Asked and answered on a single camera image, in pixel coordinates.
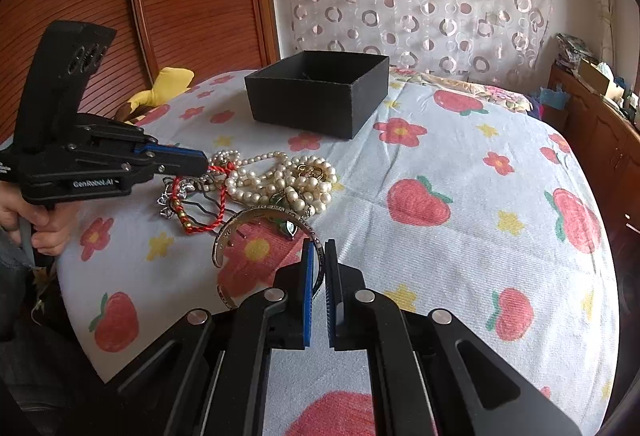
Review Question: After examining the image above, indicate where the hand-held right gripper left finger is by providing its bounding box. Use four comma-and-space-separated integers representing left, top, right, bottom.
115, 239, 317, 436

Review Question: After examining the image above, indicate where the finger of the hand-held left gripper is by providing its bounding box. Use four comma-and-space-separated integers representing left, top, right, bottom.
148, 150, 209, 178
134, 136, 203, 158

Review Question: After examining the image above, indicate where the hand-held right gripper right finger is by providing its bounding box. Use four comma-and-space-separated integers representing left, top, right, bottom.
324, 239, 583, 436

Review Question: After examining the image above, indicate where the red braided bracelet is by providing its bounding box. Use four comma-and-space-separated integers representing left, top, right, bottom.
167, 160, 239, 235

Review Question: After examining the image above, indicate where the white pearl necklace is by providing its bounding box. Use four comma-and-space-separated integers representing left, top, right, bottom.
207, 149, 339, 220

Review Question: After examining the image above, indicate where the silver cuff bangle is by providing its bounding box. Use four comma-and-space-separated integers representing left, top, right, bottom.
212, 207, 326, 313

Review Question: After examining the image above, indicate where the black jewelry box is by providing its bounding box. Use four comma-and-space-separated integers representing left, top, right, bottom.
244, 50, 390, 140

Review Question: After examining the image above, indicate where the person's left hand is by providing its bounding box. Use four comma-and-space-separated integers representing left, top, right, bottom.
0, 180, 77, 268

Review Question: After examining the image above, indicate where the silver bow ornament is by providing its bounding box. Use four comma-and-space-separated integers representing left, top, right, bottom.
157, 177, 197, 220

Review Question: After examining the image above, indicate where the green leaf pendant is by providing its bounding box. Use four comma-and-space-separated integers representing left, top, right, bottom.
270, 195, 302, 243

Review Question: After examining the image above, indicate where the yellow plush toy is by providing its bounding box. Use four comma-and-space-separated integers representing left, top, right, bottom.
116, 66, 195, 125

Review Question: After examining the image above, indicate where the gold charm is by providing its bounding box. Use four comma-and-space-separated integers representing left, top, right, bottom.
295, 163, 327, 181

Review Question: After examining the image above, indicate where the strawberry printed blanket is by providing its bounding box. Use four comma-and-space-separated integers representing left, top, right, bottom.
54, 66, 622, 436

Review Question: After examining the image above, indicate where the floral pillow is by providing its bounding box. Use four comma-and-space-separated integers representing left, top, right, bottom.
389, 65, 535, 115

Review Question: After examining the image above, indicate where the blue cloth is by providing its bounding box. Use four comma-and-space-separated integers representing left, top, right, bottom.
537, 85, 569, 111

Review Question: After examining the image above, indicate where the wooden cabinet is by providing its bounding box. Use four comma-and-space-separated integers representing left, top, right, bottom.
544, 62, 640, 247

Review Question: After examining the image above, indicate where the cardboard box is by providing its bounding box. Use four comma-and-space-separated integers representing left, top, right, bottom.
576, 58, 622, 98

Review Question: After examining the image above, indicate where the patterned bag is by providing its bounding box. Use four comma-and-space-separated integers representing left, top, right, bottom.
555, 33, 597, 68

